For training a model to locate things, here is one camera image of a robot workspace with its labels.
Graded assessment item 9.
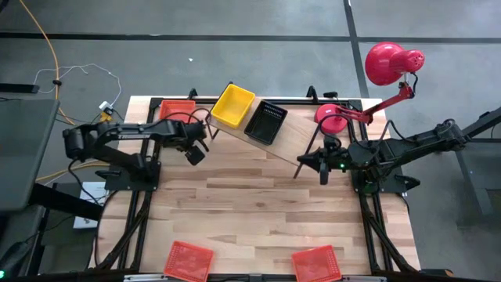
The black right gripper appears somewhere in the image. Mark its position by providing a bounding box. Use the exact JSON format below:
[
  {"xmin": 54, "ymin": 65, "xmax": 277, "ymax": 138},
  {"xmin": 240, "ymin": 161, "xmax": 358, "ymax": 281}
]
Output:
[{"xmin": 296, "ymin": 136, "xmax": 355, "ymax": 186}]

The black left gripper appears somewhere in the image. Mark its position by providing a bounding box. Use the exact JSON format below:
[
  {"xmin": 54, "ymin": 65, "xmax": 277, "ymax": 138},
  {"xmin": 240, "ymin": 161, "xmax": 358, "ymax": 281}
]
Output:
[{"xmin": 174, "ymin": 121, "xmax": 211, "ymax": 166}]

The yellow plastic basket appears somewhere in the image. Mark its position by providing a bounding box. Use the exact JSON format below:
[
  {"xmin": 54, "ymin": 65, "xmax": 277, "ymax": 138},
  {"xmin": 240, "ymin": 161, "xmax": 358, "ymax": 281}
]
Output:
[{"xmin": 210, "ymin": 82, "xmax": 257, "ymax": 130}]

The orange plastic basket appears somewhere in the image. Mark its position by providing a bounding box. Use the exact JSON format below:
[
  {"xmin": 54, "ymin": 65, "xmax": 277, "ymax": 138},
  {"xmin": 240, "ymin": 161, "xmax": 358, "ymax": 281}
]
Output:
[
  {"xmin": 158, "ymin": 99, "xmax": 197, "ymax": 125},
  {"xmin": 163, "ymin": 240, "xmax": 215, "ymax": 282},
  {"xmin": 291, "ymin": 244, "xmax": 342, "ymax": 282}
]

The black plastic basket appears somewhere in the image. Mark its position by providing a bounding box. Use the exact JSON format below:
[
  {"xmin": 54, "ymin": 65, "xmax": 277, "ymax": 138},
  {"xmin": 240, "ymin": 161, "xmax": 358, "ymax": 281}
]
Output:
[{"xmin": 243, "ymin": 99, "xmax": 290, "ymax": 146}]

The wooden shelf with black legs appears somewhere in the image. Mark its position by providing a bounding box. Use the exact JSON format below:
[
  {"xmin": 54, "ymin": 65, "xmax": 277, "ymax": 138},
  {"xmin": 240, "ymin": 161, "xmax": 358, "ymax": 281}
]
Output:
[{"xmin": 204, "ymin": 81, "xmax": 323, "ymax": 180}]

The red desk lamp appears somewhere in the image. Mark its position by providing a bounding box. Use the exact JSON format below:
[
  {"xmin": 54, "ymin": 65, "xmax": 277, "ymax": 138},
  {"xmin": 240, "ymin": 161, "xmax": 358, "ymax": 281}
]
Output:
[{"xmin": 314, "ymin": 42, "xmax": 426, "ymax": 135}]

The white paper sheet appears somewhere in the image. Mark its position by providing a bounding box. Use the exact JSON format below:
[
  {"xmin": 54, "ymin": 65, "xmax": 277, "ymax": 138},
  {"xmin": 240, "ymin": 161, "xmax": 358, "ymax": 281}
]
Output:
[{"xmin": 72, "ymin": 180, "xmax": 109, "ymax": 230}]

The black desk beam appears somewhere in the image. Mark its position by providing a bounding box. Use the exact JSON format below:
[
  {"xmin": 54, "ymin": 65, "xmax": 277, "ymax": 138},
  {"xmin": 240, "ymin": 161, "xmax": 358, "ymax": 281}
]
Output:
[{"xmin": 30, "ymin": 182, "xmax": 105, "ymax": 222}]

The gray metal table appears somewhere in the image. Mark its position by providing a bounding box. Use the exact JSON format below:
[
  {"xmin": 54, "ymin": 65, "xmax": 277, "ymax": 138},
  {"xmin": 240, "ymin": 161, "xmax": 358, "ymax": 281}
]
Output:
[{"xmin": 430, "ymin": 104, "xmax": 501, "ymax": 227}]

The gray desk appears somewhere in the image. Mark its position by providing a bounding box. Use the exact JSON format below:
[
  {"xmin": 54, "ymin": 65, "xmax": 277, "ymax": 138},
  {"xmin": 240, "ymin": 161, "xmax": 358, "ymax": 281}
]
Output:
[{"xmin": 0, "ymin": 97, "xmax": 61, "ymax": 213}]

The black flat bar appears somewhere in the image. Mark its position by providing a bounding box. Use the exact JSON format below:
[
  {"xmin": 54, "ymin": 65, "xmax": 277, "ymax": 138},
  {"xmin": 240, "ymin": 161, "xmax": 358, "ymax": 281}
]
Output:
[{"xmin": 0, "ymin": 82, "xmax": 41, "ymax": 95}]

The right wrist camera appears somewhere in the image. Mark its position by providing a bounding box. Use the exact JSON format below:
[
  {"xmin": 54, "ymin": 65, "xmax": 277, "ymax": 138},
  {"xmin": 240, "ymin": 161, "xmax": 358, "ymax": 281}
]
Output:
[{"xmin": 331, "ymin": 150, "xmax": 353, "ymax": 172}]

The black metal rig frame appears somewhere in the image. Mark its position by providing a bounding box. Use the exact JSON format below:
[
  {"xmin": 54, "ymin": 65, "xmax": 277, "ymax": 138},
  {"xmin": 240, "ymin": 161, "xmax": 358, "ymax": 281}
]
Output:
[{"xmin": 93, "ymin": 85, "xmax": 422, "ymax": 275}]

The thin white cable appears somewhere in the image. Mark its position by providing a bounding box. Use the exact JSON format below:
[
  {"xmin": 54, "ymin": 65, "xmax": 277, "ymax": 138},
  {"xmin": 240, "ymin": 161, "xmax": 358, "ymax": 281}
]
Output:
[{"xmin": 32, "ymin": 63, "xmax": 123, "ymax": 107}]

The yellow cable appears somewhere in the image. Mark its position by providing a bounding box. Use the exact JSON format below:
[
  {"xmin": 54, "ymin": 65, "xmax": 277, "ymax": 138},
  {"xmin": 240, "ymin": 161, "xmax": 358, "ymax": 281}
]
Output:
[
  {"xmin": 35, "ymin": 159, "xmax": 101, "ymax": 184},
  {"xmin": 18, "ymin": 0, "xmax": 114, "ymax": 126}
]

